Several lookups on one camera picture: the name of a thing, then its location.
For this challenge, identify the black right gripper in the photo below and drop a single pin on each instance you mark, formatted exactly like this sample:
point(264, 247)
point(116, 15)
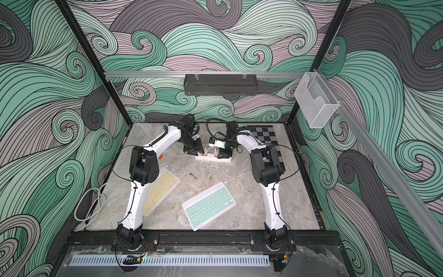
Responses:
point(226, 152)

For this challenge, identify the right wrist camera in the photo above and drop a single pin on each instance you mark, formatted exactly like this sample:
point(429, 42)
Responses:
point(217, 140)

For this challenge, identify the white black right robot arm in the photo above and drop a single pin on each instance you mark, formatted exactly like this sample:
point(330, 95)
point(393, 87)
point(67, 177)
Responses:
point(267, 171)

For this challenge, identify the clear acrylic wall holder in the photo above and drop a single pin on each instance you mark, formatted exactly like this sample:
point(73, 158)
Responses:
point(316, 99)

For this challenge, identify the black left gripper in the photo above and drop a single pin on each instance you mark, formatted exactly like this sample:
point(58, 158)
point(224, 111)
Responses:
point(198, 148)

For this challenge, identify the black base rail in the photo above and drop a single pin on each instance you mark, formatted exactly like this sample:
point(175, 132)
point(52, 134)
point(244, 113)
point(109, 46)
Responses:
point(168, 238)

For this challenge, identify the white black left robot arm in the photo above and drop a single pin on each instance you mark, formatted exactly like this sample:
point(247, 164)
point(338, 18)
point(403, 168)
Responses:
point(144, 171)

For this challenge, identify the green wireless keyboard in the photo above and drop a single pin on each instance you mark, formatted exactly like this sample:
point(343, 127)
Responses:
point(208, 205)

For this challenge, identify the yellow wireless keyboard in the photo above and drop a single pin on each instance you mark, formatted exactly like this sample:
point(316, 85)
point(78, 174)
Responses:
point(159, 190)

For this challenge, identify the white power strip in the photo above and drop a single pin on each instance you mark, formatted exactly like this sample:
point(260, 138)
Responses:
point(211, 158)

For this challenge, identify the white slotted cable duct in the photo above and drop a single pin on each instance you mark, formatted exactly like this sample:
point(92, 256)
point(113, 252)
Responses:
point(171, 260)

